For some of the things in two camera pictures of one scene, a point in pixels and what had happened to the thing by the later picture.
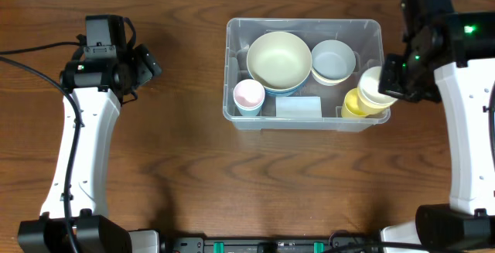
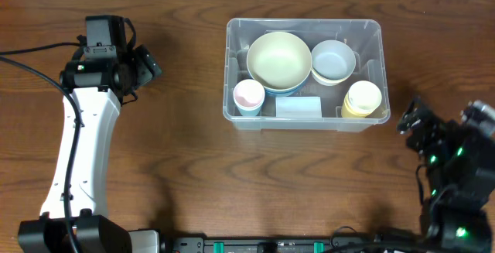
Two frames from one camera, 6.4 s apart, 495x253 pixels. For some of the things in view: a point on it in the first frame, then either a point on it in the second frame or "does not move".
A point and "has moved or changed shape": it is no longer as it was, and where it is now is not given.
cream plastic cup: (369, 96) has moved or changed shape
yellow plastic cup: (355, 105) → (347, 111)
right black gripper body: (392, 80) → (419, 125)
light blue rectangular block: (298, 107) does not move
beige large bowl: (279, 59) does not move
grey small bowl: (332, 59) does not move
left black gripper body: (148, 63) does not move
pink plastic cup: (249, 94) does not move
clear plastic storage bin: (304, 74) does not move
